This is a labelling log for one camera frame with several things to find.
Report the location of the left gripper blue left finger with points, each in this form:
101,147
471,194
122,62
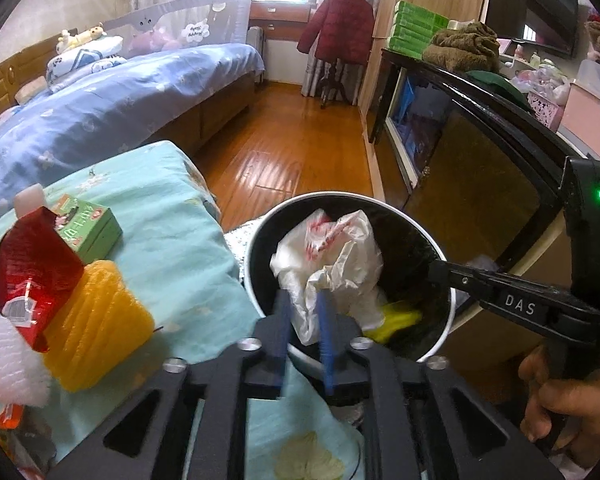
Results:
280,333

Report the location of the brown folded towel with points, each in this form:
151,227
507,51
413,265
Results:
472,47

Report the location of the black television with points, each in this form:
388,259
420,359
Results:
551,25

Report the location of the white sponge block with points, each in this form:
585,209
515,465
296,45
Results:
28,200

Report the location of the wooden bed headboard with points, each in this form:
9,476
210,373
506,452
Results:
22,76

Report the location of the yellow plush toy on bed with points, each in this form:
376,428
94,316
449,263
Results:
67,41

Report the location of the red snack bag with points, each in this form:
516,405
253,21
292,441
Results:
38,272

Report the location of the blue white pillow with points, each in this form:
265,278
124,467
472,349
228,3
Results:
93,57

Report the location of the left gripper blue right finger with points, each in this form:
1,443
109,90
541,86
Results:
330,344

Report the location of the stack of green boxes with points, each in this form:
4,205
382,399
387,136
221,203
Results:
412,29

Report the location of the orange white snack packet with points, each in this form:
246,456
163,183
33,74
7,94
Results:
11,416

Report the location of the red padded jacket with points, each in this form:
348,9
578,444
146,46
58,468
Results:
355,19

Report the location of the yellow foam fruit net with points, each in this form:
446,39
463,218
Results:
99,327

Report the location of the grey bed guard rail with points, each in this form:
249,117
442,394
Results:
179,24

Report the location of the wooden window desk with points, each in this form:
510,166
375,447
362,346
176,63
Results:
282,21

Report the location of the blue bed quilt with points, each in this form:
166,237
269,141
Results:
110,112

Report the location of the white plastic bag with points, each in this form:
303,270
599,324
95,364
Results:
339,255

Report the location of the black glass tv cabinet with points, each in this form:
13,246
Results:
479,172

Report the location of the black round trash bin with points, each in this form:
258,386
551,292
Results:
406,248

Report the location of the person's right hand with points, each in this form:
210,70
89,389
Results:
579,399

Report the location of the yellow wrapper in bin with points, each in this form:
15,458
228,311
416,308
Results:
397,316

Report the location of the green carton box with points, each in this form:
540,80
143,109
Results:
90,230

